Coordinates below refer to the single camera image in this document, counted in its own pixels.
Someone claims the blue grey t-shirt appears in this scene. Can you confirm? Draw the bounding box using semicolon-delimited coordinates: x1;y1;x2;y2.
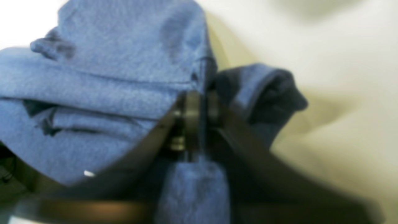
1;0;307;224

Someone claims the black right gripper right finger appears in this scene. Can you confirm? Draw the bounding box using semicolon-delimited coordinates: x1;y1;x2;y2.
207;92;384;224

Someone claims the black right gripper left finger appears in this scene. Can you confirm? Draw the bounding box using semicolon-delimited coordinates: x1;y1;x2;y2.
16;91;203;224

